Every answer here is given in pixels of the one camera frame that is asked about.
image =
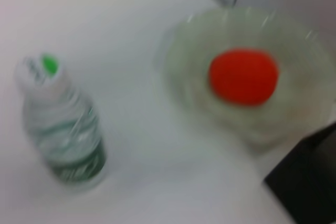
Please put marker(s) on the red tomato toy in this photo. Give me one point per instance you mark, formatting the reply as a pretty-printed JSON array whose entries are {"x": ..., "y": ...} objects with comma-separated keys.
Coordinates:
[{"x": 244, "y": 77}]

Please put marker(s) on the clear water bottle green label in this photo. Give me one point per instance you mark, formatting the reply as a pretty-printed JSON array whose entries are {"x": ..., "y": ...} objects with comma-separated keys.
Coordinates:
[{"x": 65, "y": 129}]

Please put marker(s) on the translucent green fruit plate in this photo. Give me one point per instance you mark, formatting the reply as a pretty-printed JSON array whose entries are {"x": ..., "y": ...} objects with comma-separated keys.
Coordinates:
[{"x": 189, "y": 103}]

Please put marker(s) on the black mesh pen holder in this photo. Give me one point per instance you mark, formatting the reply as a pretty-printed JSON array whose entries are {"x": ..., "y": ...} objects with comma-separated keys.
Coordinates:
[{"x": 309, "y": 176}]

